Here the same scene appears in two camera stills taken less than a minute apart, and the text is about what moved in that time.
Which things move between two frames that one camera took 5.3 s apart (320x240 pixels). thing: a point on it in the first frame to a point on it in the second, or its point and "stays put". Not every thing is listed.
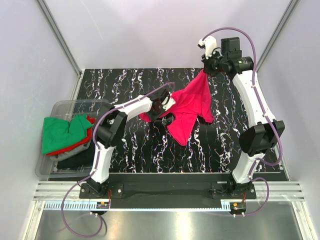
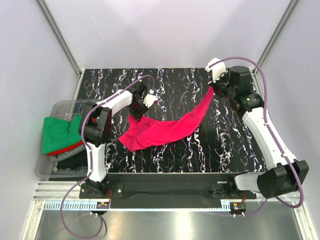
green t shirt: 58,133 stays put
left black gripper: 153,117 to 138,116
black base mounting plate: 163,191 stays put
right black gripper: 206,62 to 225,76
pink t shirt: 192,101 to 147,130
